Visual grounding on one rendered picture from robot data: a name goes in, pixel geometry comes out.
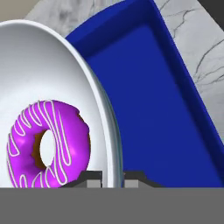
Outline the white bowl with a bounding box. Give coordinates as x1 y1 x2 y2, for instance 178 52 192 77
0 19 124 189

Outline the purple frosted donut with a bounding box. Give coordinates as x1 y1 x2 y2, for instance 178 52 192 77
6 99 91 189

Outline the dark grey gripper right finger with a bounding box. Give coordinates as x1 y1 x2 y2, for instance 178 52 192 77
123 171 165 189

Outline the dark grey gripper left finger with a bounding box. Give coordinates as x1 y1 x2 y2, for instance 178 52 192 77
59 171 103 189

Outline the blue tray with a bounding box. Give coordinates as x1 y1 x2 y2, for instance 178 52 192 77
64 0 224 188

